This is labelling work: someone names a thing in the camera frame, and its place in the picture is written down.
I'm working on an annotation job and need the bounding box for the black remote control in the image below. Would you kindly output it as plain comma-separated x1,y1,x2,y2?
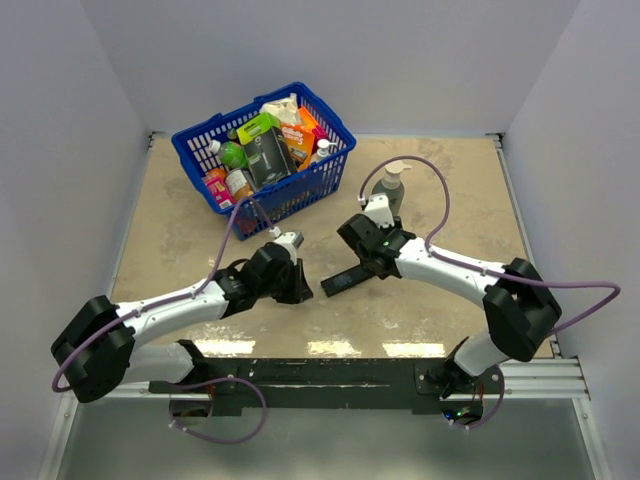
320,265,375,297

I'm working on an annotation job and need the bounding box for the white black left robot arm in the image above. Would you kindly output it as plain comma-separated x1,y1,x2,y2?
51,242,313,403

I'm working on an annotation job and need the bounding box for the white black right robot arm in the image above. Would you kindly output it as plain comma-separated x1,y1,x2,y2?
337,214,562,398

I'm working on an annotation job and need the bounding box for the grey soap pump bottle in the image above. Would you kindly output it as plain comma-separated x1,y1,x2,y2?
372,160,411,216

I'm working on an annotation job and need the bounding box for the blue plastic shopping basket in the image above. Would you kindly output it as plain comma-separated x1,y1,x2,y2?
171,82,356,240

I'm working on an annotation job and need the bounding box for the orange labelled jar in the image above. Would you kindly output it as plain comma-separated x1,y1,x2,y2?
225,168,256,202

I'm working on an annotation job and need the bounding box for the white pump bottle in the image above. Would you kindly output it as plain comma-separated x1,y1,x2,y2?
310,138,336,165

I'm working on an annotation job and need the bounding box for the pink snack packet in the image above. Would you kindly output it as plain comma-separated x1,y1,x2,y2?
203,168,234,209

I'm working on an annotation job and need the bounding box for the black green razor box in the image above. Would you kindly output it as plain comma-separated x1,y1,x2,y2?
237,112,297,189

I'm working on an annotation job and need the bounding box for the green round bottle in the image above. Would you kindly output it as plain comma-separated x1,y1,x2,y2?
207,140,248,170

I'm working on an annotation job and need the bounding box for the orange razor blade box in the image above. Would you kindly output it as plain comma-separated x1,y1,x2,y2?
281,123,316,171

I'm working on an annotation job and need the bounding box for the beige crumpled bag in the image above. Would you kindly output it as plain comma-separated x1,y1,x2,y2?
259,93,302,125

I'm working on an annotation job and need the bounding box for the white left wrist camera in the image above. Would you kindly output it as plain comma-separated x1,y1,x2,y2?
269,226,304,264

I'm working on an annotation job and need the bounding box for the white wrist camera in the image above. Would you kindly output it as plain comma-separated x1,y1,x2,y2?
358,193,395,228
269,226,304,264

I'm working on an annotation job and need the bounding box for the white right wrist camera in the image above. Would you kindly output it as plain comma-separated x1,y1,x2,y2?
358,193,395,228

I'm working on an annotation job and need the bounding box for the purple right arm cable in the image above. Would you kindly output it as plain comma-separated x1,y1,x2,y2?
358,155,621,337

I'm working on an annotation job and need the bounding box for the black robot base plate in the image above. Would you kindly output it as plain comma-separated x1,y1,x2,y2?
149,358,504,416

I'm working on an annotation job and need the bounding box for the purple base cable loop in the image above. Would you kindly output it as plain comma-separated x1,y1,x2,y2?
168,378,270,447

